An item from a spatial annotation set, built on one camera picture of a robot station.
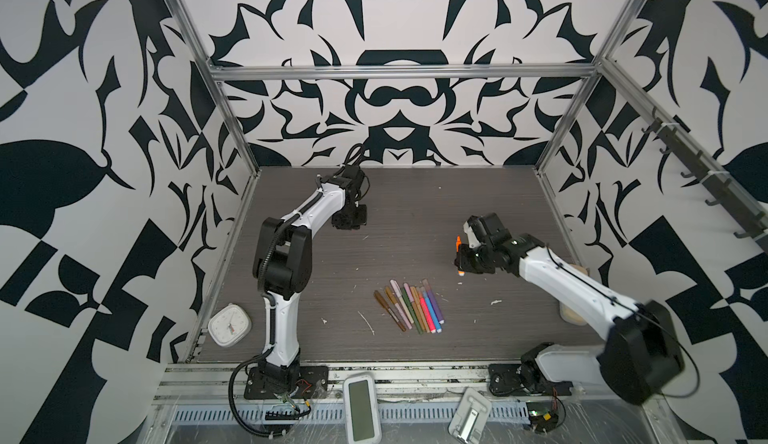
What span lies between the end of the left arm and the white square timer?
35 cm

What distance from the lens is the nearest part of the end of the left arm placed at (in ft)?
2.36

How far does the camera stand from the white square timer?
0.80 metres
